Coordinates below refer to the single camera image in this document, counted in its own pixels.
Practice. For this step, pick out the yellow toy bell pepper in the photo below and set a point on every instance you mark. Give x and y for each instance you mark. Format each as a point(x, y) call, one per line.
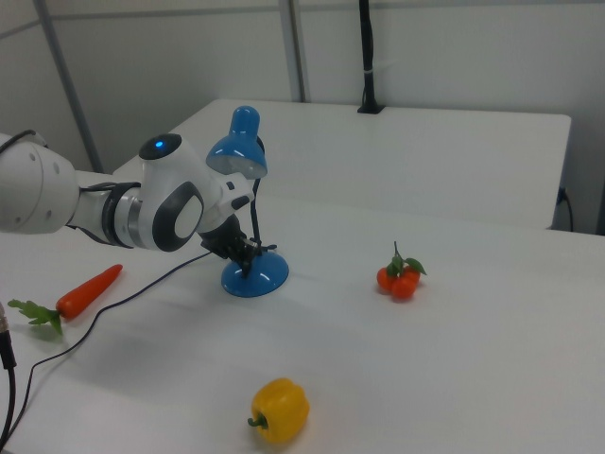
point(281, 409)

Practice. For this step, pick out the orange toy carrot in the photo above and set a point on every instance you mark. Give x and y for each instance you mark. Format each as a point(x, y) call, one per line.
point(87, 293)

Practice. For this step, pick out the black clamped pole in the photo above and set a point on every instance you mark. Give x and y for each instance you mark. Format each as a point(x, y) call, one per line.
point(368, 57)

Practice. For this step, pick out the white table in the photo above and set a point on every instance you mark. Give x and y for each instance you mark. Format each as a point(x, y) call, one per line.
point(425, 156)

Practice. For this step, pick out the orange toy tangerine bunch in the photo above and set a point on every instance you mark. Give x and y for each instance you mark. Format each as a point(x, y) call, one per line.
point(402, 284)

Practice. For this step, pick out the grey slanted frame post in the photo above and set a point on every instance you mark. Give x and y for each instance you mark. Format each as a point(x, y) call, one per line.
point(71, 94)

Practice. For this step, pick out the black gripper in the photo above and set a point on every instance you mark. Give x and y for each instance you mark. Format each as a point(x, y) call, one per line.
point(224, 239)

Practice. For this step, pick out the grey metal frame post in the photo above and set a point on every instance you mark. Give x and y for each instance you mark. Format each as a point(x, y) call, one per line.
point(296, 47)

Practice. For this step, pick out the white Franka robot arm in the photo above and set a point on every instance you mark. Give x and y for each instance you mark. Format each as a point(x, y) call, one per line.
point(165, 203)

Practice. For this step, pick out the blue desk lamp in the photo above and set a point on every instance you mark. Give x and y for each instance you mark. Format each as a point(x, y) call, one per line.
point(264, 279)

